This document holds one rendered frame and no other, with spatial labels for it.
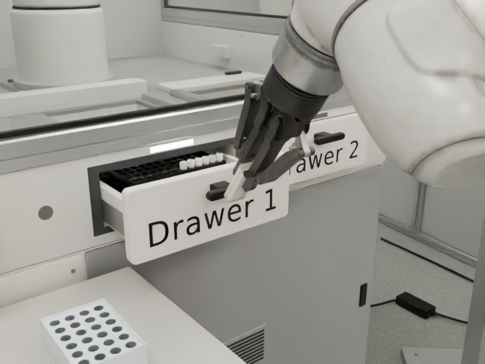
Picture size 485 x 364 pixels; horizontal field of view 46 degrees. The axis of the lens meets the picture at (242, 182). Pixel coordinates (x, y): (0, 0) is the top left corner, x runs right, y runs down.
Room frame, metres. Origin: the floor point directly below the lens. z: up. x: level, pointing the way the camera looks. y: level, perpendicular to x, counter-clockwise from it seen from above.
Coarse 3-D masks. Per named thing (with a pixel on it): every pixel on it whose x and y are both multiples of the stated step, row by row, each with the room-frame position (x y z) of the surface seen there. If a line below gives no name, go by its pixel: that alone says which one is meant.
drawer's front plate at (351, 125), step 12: (324, 120) 1.10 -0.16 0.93; (336, 120) 1.10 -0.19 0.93; (348, 120) 1.12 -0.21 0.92; (360, 120) 1.14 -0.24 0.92; (312, 132) 1.06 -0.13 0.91; (336, 132) 1.10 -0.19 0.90; (348, 132) 1.12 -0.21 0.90; (360, 132) 1.15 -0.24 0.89; (288, 144) 1.02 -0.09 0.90; (312, 144) 1.06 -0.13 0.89; (324, 144) 1.08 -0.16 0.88; (336, 144) 1.10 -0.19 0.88; (348, 144) 1.12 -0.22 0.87; (360, 144) 1.15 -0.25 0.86; (312, 156) 1.06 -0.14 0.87; (324, 156) 1.08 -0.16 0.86; (348, 156) 1.13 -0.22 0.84; (360, 156) 1.15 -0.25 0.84; (300, 168) 1.04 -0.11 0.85; (324, 168) 1.08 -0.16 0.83; (336, 168) 1.11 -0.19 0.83; (300, 180) 1.05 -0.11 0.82
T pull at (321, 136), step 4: (320, 132) 1.07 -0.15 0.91; (324, 132) 1.07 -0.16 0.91; (340, 132) 1.06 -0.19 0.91; (316, 136) 1.06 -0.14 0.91; (320, 136) 1.03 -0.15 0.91; (324, 136) 1.03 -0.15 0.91; (328, 136) 1.04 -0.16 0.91; (332, 136) 1.04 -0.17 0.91; (336, 136) 1.05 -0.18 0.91; (340, 136) 1.06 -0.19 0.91; (344, 136) 1.06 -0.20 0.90; (316, 140) 1.02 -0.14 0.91; (320, 140) 1.02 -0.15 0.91; (324, 140) 1.03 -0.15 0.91; (328, 140) 1.04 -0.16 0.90; (332, 140) 1.04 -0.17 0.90; (336, 140) 1.05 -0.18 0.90; (320, 144) 1.03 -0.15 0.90
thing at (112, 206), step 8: (208, 152) 1.02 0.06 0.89; (216, 152) 1.00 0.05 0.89; (232, 160) 0.95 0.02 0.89; (104, 184) 0.83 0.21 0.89; (104, 192) 0.81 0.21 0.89; (112, 192) 0.79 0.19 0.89; (104, 200) 0.81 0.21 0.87; (112, 200) 0.79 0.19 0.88; (120, 200) 0.77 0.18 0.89; (104, 208) 0.81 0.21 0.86; (112, 208) 0.79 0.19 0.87; (120, 208) 0.77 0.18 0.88; (104, 216) 0.81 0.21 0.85; (112, 216) 0.79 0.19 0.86; (120, 216) 0.77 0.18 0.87; (112, 224) 0.79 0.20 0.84; (120, 224) 0.77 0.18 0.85; (120, 232) 0.77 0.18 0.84
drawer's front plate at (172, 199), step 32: (128, 192) 0.71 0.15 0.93; (160, 192) 0.74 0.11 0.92; (192, 192) 0.77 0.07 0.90; (256, 192) 0.84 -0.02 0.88; (288, 192) 0.88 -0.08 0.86; (128, 224) 0.71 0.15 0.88; (160, 224) 0.74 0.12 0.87; (224, 224) 0.80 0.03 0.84; (256, 224) 0.84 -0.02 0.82; (128, 256) 0.71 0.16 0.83; (160, 256) 0.74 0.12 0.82
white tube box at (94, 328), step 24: (72, 312) 0.63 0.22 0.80; (96, 312) 0.63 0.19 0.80; (48, 336) 0.58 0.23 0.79; (72, 336) 0.58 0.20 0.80; (96, 336) 0.58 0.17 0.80; (120, 336) 0.58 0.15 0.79; (72, 360) 0.53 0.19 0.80; (96, 360) 0.53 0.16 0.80; (120, 360) 0.54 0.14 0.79; (144, 360) 0.56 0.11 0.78
